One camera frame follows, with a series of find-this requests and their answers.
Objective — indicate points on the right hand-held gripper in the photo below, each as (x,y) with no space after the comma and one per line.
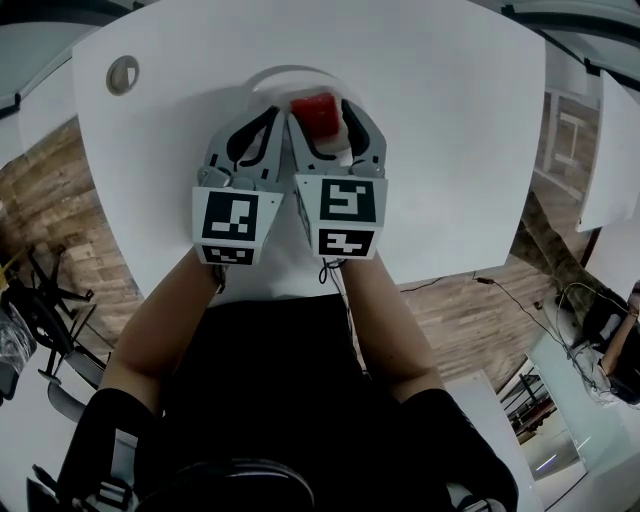
(345,215)

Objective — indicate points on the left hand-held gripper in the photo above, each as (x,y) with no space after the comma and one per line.
(230,220)

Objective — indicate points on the person's left forearm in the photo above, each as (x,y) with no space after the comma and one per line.
(160,325)

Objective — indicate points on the red object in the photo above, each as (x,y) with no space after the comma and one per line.
(315,112)

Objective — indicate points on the person's black shirt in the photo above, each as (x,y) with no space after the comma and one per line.
(280,400)

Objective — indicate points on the person's right forearm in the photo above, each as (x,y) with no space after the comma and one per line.
(385,325)

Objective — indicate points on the white side table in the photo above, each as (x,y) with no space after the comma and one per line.
(612,160)
(485,415)

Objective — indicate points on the black office chair base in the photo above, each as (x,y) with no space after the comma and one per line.
(55,300)

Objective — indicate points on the white plate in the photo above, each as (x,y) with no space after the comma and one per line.
(300,80)

